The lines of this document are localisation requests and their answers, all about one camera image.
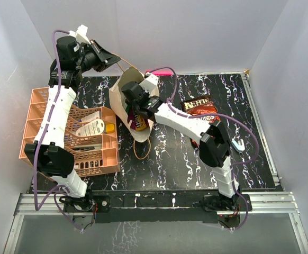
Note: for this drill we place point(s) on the brown paper bag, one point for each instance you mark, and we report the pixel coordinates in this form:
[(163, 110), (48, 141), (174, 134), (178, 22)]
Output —
[(127, 94)]

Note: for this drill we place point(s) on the yellow bottle cap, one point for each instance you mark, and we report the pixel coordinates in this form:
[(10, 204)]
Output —
[(109, 128)]

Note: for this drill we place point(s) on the brown kettle chips bag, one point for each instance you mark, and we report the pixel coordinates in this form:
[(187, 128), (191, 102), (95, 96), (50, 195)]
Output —
[(193, 103)]

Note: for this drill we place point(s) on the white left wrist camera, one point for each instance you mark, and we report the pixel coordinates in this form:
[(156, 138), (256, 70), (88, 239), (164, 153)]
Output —
[(80, 34)]

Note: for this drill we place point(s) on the purple snack packet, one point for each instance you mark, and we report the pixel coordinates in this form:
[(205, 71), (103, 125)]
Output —
[(131, 120)]

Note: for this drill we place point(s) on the small white blue clip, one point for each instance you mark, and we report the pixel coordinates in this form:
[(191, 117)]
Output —
[(238, 145)]

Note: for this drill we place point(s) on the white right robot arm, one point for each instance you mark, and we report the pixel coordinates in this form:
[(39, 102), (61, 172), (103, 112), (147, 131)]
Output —
[(212, 139)]

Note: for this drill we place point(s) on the yellow m&m candy bag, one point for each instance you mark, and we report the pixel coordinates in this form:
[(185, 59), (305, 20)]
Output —
[(139, 123)]

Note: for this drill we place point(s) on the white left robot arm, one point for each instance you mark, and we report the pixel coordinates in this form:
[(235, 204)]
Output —
[(50, 153)]

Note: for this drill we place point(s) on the white tube with label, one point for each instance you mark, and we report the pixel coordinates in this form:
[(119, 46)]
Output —
[(95, 127)]

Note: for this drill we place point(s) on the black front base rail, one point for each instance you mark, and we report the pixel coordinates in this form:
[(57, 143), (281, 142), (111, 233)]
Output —
[(154, 206)]

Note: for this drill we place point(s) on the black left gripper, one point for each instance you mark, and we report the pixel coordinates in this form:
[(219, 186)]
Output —
[(108, 58)]

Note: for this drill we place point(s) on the orange plastic organizer basket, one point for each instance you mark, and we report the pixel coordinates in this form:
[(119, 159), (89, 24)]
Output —
[(94, 155)]

